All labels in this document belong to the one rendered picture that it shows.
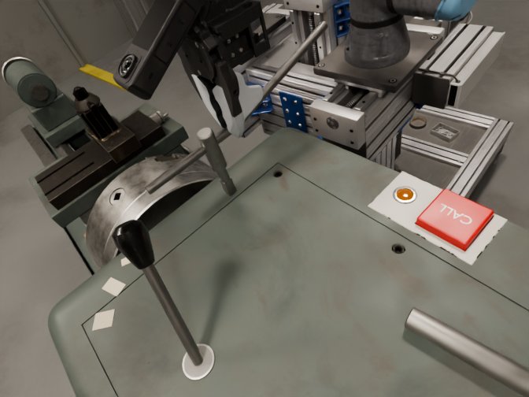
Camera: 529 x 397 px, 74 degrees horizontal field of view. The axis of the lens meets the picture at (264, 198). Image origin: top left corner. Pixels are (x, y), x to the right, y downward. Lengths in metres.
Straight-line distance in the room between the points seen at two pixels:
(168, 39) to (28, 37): 4.47
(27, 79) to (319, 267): 1.46
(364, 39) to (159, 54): 0.59
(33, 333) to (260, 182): 2.07
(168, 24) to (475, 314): 0.40
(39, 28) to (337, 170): 4.52
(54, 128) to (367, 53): 1.33
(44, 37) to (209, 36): 4.51
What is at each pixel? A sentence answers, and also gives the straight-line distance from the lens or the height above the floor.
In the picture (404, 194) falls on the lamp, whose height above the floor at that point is 1.26.
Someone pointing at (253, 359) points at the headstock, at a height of 1.25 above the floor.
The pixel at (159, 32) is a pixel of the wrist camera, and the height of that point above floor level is 1.51.
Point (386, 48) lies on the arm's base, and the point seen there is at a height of 1.20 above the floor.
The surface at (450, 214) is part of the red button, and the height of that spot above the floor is 1.27.
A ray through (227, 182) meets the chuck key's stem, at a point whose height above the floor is 1.28.
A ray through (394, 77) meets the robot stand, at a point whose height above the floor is 1.16.
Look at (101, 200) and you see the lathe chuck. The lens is 0.70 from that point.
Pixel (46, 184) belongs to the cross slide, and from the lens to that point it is 1.36.
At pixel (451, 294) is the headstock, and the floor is 1.26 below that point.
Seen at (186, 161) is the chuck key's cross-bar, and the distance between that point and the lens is 0.46.
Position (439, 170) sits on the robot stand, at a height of 0.21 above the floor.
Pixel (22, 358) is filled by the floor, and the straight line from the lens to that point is 2.43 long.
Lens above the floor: 1.63
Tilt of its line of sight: 47 degrees down
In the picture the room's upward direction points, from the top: 20 degrees counter-clockwise
